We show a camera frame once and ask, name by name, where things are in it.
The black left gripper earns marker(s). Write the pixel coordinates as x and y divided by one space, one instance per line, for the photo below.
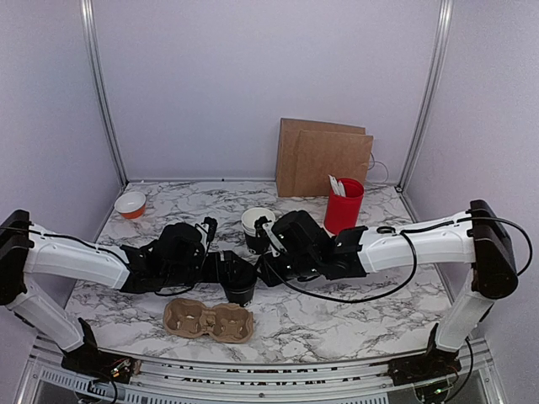
229 258

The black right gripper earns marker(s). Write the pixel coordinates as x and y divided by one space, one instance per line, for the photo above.
271 279

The black plastic cup lid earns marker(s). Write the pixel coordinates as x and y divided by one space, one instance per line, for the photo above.
242 277

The black paper coffee cup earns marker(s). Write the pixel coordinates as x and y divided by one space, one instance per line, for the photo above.
240 294

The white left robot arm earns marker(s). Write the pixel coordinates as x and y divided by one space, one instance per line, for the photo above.
28 250

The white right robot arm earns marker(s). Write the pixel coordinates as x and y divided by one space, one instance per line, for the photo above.
475 236

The stacked black paper cups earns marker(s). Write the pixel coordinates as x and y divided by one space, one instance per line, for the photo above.
256 241

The brown cardboard cup carrier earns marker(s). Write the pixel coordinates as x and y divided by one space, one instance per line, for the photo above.
225 323

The red plastic cup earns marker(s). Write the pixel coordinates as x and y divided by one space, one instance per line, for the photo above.
343 211

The white wrapped stirrers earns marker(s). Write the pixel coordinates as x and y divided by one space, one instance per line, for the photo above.
337 186

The brown paper bag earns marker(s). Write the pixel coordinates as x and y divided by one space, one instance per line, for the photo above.
310 151

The orange white bowl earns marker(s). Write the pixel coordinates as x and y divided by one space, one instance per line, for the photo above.
131 205

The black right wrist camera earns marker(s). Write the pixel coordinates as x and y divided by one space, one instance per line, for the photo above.
295 234

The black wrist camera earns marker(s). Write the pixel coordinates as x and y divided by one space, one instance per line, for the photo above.
185 246
295 234

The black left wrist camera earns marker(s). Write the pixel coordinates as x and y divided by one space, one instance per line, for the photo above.
185 246

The aluminium front rail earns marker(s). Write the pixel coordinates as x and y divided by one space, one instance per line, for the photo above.
160 380

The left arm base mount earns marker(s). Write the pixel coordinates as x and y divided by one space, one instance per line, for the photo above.
102 365

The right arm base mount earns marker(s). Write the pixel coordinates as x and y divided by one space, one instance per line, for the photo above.
420 367

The left aluminium frame post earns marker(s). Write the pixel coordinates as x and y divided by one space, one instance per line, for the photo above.
92 44

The aluminium frame post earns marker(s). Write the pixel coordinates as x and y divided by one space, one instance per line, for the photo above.
92 44
432 82

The right aluminium frame post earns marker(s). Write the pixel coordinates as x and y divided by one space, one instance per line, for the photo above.
432 82

